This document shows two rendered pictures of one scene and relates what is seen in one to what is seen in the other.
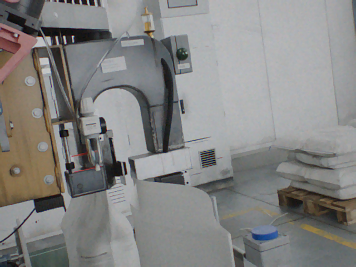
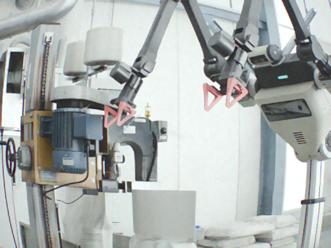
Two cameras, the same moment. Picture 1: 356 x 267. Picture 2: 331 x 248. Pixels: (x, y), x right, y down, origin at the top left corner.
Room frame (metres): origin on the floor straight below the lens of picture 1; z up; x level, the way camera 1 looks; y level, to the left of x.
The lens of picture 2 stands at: (-1.48, 0.49, 1.06)
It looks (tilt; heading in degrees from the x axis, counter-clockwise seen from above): 6 degrees up; 348
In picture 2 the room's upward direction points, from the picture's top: straight up
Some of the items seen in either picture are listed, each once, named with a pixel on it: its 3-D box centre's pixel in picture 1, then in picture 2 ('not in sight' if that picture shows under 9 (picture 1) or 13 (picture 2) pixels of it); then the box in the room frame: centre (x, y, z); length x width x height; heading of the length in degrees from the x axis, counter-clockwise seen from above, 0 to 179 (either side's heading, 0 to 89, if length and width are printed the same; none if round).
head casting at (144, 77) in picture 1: (112, 95); (116, 147); (1.19, 0.16, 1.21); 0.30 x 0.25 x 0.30; 21
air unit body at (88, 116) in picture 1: (93, 133); (117, 162); (0.98, 0.18, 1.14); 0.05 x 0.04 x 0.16; 111
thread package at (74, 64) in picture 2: not in sight; (77, 58); (1.10, 0.37, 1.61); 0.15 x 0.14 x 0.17; 21
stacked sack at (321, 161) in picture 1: (328, 154); (223, 240); (3.76, -1.17, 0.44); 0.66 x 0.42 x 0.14; 15
